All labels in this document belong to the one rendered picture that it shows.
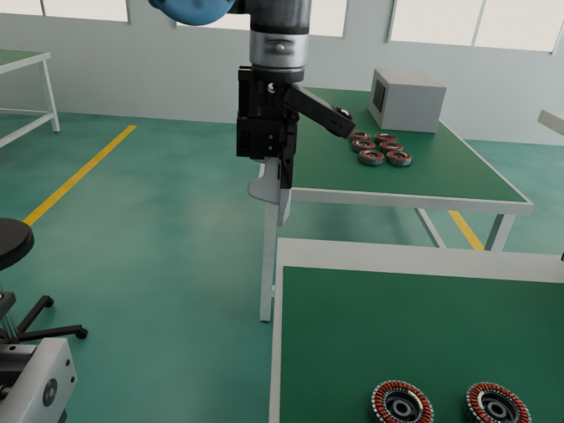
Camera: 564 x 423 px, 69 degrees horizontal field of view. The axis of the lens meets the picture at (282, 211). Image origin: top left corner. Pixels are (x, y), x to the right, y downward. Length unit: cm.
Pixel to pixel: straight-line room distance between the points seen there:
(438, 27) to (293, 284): 403
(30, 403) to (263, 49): 51
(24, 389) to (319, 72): 433
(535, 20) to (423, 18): 113
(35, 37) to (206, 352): 414
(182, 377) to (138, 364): 20
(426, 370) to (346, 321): 20
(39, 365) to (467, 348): 85
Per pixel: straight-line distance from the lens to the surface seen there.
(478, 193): 185
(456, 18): 489
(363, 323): 103
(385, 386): 88
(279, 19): 52
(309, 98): 56
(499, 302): 125
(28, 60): 429
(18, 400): 63
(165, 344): 200
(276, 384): 89
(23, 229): 186
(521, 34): 518
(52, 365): 65
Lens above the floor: 145
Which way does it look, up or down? 29 degrees down
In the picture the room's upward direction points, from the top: 4 degrees clockwise
